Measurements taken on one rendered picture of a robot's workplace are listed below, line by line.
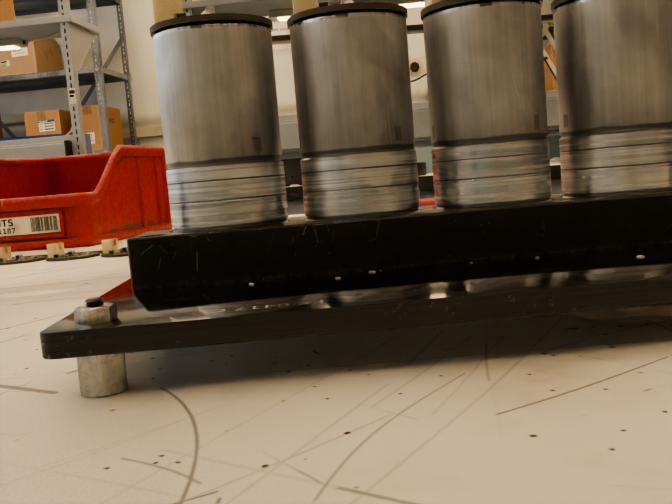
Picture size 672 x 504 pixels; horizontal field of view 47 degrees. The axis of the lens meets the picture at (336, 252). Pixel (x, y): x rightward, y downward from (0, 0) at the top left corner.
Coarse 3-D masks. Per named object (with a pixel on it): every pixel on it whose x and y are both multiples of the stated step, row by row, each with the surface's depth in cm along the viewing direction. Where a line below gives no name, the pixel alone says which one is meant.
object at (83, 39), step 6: (72, 24) 253; (78, 30) 258; (84, 30) 263; (78, 36) 257; (84, 36) 262; (90, 36) 267; (78, 42) 257; (84, 42) 262; (90, 42) 267; (78, 48) 257; (84, 48) 262; (78, 54) 256; (84, 54) 261; (78, 60) 256; (78, 66) 256
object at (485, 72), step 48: (528, 0) 15; (432, 48) 16; (480, 48) 15; (528, 48) 15; (432, 96) 16; (480, 96) 15; (528, 96) 15; (432, 144) 16; (480, 144) 15; (528, 144) 15; (480, 192) 15; (528, 192) 15
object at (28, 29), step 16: (64, 0) 249; (64, 16) 249; (0, 32) 257; (16, 32) 259; (32, 32) 261; (48, 32) 263; (64, 32) 250; (96, 32) 269; (64, 48) 251; (80, 112) 254; (80, 128) 253; (0, 144) 257; (16, 144) 256; (80, 144) 254
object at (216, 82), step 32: (160, 32) 15; (192, 32) 15; (224, 32) 15; (256, 32) 15; (160, 64) 15; (192, 64) 15; (224, 64) 15; (256, 64) 15; (160, 96) 16; (192, 96) 15; (224, 96) 15; (256, 96) 15; (192, 128) 15; (224, 128) 15; (256, 128) 15; (192, 160) 15; (224, 160) 15; (256, 160) 15; (192, 192) 15; (224, 192) 15; (256, 192) 15; (192, 224) 15; (224, 224) 15; (256, 224) 15
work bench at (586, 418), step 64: (0, 320) 20; (512, 320) 14; (576, 320) 14; (640, 320) 14; (0, 384) 13; (64, 384) 12; (128, 384) 12; (192, 384) 12; (256, 384) 11; (320, 384) 11; (384, 384) 11; (448, 384) 11; (512, 384) 10; (576, 384) 10; (640, 384) 10; (0, 448) 9; (64, 448) 9; (128, 448) 9; (192, 448) 9; (256, 448) 9; (320, 448) 9; (384, 448) 8; (448, 448) 8; (512, 448) 8; (576, 448) 8; (640, 448) 8
